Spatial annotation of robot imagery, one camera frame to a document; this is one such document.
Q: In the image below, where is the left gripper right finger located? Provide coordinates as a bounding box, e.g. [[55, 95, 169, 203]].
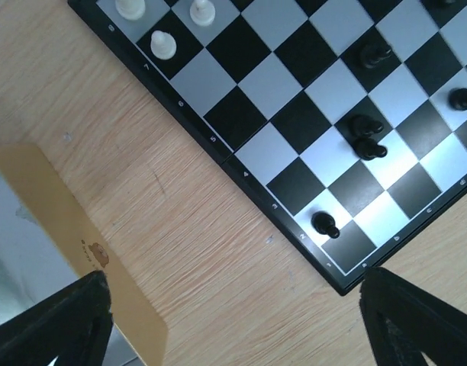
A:
[[359, 267, 467, 365]]

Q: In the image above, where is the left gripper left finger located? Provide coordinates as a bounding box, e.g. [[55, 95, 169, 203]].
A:
[[0, 271, 114, 365]]

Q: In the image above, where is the silver gold tin lid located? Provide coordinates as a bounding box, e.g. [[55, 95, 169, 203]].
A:
[[0, 143, 168, 365]]

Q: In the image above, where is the black silver chess board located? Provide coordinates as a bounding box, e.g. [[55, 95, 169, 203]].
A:
[[70, 1, 467, 294]]

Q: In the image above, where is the black chess piece right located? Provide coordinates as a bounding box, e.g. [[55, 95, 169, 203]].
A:
[[448, 88, 467, 111]]

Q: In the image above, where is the black chess piece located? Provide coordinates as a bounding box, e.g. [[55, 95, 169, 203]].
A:
[[448, 88, 467, 111], [359, 43, 393, 69]]

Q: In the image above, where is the black chess piece centre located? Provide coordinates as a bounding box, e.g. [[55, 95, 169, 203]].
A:
[[359, 43, 393, 69]]

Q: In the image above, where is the white pawn on board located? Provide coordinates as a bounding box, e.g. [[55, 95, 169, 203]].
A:
[[150, 30, 177, 60]]

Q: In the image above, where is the black pawn near corner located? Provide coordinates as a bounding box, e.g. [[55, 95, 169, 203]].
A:
[[311, 211, 340, 239]]

